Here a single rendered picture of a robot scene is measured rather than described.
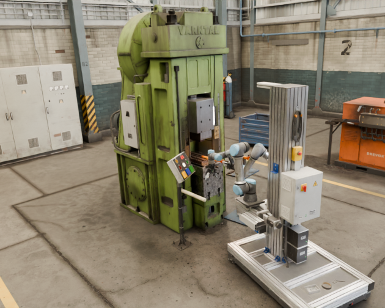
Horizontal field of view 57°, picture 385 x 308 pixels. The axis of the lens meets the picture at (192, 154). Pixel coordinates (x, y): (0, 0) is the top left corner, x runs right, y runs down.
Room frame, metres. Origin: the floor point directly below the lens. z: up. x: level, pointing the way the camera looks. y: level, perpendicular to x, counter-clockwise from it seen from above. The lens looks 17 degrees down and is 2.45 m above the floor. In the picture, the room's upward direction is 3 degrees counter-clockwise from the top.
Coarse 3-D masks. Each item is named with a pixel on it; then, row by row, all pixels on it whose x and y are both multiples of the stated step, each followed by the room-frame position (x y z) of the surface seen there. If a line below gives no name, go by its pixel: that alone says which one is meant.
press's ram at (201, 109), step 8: (192, 104) 4.31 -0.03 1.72; (200, 104) 4.31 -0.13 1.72; (208, 104) 4.40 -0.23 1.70; (192, 112) 4.32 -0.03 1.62; (200, 112) 4.31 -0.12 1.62; (208, 112) 4.40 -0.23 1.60; (192, 120) 4.32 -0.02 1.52; (200, 120) 4.31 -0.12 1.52; (208, 120) 4.40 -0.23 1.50; (192, 128) 4.33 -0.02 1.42; (200, 128) 4.30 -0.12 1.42; (208, 128) 4.40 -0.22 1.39
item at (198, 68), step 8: (192, 56) 4.44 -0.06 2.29; (200, 56) 4.52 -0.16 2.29; (208, 56) 4.61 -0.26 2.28; (192, 64) 4.44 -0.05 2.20; (200, 64) 4.53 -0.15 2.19; (208, 64) 4.62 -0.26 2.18; (192, 72) 4.44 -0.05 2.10; (200, 72) 4.53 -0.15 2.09; (208, 72) 4.62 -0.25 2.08; (192, 80) 4.44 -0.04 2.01; (200, 80) 4.53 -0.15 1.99; (208, 80) 4.62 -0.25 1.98; (192, 88) 4.43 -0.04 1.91; (200, 88) 4.51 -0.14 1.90; (208, 88) 4.60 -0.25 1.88
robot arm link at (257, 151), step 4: (256, 148) 3.77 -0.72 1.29; (260, 148) 3.78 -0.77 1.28; (252, 152) 3.77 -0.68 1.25; (256, 152) 3.74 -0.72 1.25; (260, 152) 3.76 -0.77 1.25; (252, 156) 3.74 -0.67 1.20; (256, 156) 3.73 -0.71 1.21; (248, 160) 3.79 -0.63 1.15; (252, 160) 3.75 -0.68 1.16; (256, 160) 3.75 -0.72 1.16; (248, 164) 3.76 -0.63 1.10; (252, 164) 3.76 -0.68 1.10; (244, 168) 3.78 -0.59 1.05; (248, 168) 3.76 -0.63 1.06; (244, 172) 3.78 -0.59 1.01; (244, 176) 3.78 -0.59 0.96
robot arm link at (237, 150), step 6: (234, 144) 3.39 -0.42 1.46; (240, 144) 3.40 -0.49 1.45; (234, 150) 3.35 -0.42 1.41; (240, 150) 3.35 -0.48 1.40; (246, 150) 3.40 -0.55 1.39; (234, 156) 3.36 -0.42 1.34; (240, 156) 3.35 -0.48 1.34; (240, 162) 3.36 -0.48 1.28; (240, 168) 3.35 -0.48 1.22; (240, 174) 3.34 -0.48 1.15; (240, 180) 3.34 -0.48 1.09; (234, 186) 3.34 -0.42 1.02; (240, 186) 3.32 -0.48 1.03; (246, 186) 3.35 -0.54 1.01; (240, 192) 3.29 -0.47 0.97; (246, 192) 3.36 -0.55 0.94
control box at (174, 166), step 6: (180, 156) 3.94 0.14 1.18; (186, 156) 4.05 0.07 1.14; (168, 162) 3.79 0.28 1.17; (174, 162) 3.78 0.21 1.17; (180, 162) 3.88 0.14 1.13; (174, 168) 3.76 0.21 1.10; (186, 168) 3.90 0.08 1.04; (174, 174) 3.76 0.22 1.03; (180, 174) 3.73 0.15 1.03; (186, 174) 3.83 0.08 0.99; (180, 180) 3.73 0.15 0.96
